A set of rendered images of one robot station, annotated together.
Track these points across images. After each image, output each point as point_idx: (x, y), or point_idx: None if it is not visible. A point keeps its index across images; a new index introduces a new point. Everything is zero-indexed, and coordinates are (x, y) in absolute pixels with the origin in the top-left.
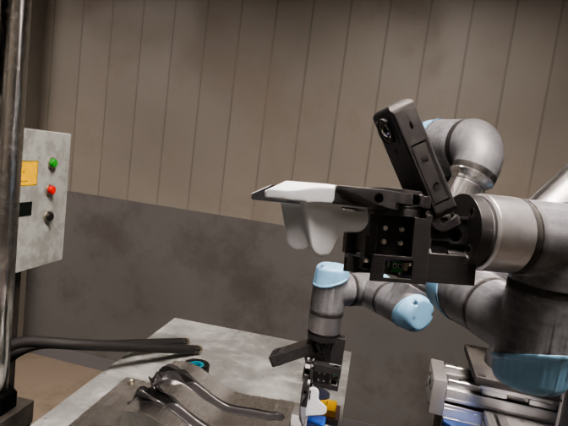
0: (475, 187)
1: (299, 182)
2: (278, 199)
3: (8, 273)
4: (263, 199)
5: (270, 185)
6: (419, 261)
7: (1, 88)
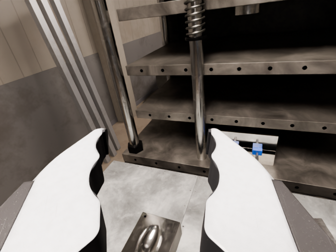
0: None
1: (80, 139)
2: (210, 157)
3: None
4: (206, 143)
5: (208, 129)
6: None
7: None
